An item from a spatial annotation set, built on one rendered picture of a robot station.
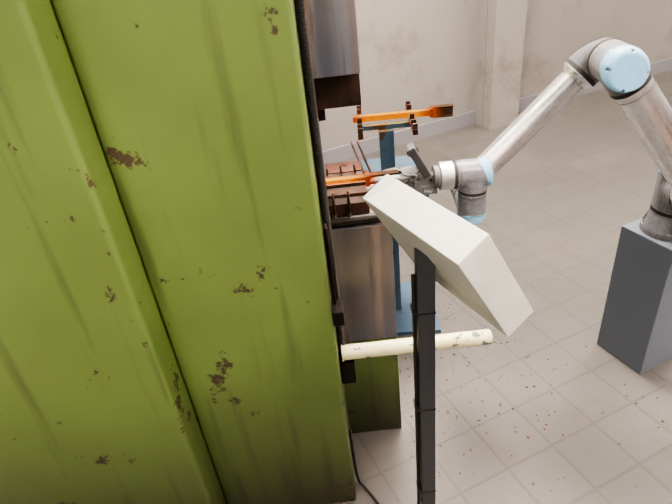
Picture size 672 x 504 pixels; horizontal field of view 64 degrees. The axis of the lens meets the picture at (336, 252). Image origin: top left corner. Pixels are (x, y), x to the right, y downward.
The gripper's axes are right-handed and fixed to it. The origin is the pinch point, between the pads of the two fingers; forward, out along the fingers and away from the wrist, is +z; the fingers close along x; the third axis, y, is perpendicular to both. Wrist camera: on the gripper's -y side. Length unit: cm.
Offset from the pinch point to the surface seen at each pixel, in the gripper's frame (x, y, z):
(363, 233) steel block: -15.9, 10.9, 5.5
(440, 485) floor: -42, 100, -14
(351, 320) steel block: -15.9, 43.8, 11.5
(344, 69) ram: -17.4, -37.8, 7.5
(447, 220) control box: -65, -19, -8
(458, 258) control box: -75, -17, -8
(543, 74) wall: 335, 69, -189
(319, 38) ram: -17, -46, 13
